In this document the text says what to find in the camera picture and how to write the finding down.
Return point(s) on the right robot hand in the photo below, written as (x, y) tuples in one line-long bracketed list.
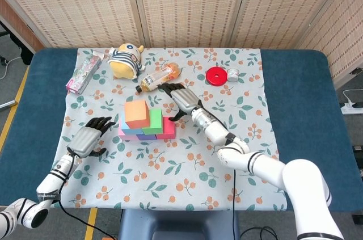
[(185, 99)]

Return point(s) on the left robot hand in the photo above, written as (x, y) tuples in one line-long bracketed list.
[(85, 140)]

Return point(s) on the crimson foam cube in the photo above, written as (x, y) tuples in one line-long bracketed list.
[(168, 132)]

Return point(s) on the green foam cube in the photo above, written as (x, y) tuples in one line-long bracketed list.
[(156, 123)]

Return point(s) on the pink foam cube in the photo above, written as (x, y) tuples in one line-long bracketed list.
[(127, 138)]

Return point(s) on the light blue foam cube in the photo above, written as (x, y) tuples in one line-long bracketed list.
[(129, 131)]

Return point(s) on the orange foam cube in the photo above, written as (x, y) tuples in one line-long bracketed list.
[(137, 113)]

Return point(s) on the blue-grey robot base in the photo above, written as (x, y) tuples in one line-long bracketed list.
[(175, 224)]

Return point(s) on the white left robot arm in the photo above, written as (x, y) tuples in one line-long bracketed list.
[(54, 179)]

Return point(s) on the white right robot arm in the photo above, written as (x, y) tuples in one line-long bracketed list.
[(266, 166)]

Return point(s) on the orange drink plastic bottle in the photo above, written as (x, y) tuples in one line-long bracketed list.
[(158, 77)]

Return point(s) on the red disc with hole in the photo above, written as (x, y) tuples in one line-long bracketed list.
[(212, 76)]

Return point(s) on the small white jar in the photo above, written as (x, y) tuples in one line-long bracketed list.
[(233, 75)]

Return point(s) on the purple foam cube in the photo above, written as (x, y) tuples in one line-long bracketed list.
[(147, 137)]

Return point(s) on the teal felt table cover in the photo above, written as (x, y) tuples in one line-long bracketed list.
[(42, 95)]

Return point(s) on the floral tissue pack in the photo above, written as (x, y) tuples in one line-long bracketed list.
[(83, 74)]

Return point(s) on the yellow plush toy striped shirt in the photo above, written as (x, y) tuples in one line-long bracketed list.
[(124, 64)]

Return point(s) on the floral print tablecloth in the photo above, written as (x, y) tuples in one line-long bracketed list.
[(158, 172)]

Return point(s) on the yellow floor tape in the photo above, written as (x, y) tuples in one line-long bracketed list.
[(14, 104), (91, 223)]

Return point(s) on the silver metal bar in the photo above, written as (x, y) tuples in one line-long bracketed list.
[(7, 105)]

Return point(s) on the bamboo folding screen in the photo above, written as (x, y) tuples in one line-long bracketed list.
[(184, 4)]

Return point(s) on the person leg black trousers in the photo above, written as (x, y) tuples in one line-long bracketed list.
[(20, 47)]

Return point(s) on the black office chair base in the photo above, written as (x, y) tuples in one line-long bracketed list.
[(3, 60)]

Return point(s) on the white power strip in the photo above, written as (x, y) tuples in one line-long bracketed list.
[(353, 108)]

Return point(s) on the small black box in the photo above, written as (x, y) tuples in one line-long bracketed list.
[(358, 148)]

